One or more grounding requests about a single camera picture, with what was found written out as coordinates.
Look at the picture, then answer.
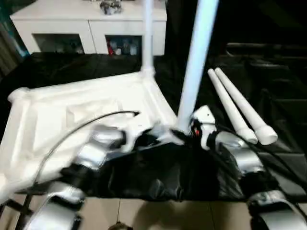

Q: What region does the white plastic table leg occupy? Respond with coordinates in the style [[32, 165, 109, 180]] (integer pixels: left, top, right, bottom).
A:
[[207, 69, 259, 144], [214, 68, 278, 146], [176, 0, 220, 133], [141, 0, 156, 77]]

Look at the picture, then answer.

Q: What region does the white plastic table top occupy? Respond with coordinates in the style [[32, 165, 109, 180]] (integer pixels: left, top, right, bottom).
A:
[[0, 69, 186, 199]]

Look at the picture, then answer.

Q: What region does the black work mat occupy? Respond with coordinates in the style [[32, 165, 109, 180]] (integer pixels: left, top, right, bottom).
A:
[[0, 52, 307, 203]]

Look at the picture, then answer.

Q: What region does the dark robot body part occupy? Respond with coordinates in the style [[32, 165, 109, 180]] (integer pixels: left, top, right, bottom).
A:
[[109, 222, 132, 230]]

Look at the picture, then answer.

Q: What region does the long black metal bar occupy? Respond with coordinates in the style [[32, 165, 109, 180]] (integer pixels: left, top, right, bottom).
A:
[[226, 42, 307, 53]]

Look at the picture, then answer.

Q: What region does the white cabinet with glass doors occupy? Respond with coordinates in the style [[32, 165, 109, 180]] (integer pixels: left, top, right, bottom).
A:
[[10, 0, 168, 56]]

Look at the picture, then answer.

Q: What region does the beige curtain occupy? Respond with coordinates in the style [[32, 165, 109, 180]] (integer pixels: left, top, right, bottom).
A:
[[0, 31, 20, 75]]

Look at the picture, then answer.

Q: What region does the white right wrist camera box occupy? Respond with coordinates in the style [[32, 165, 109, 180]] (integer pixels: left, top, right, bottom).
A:
[[191, 105, 216, 150]]

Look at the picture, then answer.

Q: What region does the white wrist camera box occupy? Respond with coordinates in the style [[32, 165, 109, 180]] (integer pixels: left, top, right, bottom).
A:
[[122, 122, 146, 153], [191, 105, 216, 150]]

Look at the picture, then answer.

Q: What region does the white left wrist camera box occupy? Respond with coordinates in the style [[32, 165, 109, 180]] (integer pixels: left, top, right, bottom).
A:
[[122, 122, 146, 153]]

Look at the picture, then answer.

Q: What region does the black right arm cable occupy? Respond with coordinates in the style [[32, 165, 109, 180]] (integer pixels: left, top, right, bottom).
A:
[[211, 126, 307, 170]]

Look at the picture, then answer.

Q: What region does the black cable bundle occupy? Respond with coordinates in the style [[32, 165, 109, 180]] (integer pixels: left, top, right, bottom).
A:
[[100, 0, 122, 15]]

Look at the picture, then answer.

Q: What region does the black folding table frame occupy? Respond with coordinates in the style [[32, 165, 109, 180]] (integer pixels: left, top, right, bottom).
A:
[[0, 186, 35, 230]]

